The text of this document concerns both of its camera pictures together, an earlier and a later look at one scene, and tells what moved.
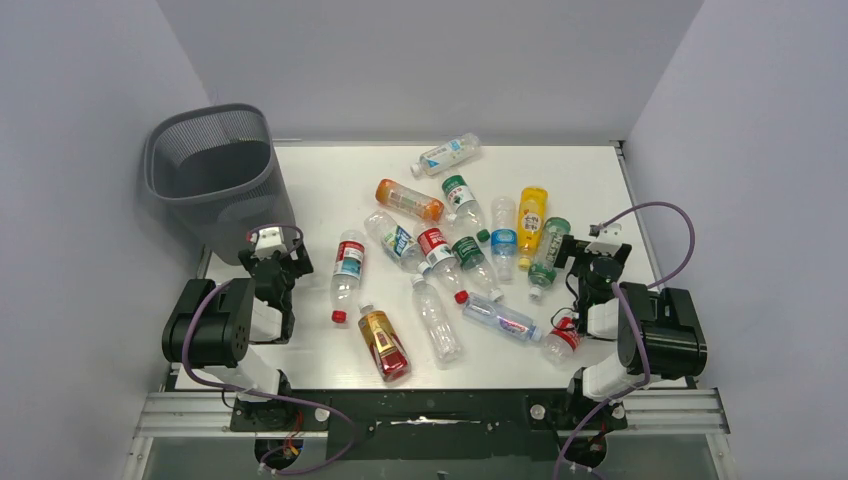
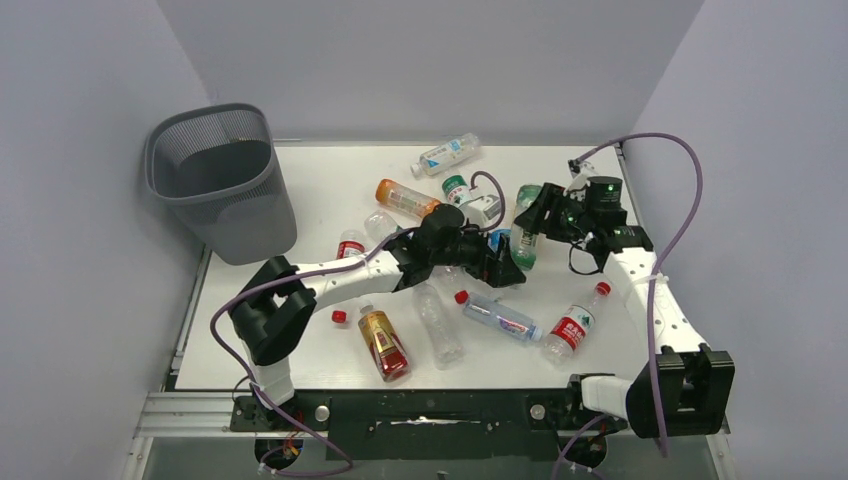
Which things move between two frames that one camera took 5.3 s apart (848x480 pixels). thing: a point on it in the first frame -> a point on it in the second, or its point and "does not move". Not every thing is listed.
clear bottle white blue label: x=447 y=155 does not move
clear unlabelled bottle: x=440 y=329 does not move
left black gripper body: x=292 y=268 -> x=467 y=251
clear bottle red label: x=561 y=342 does not move
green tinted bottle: x=543 y=271 -> x=524 y=241
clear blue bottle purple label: x=497 y=316 does not move
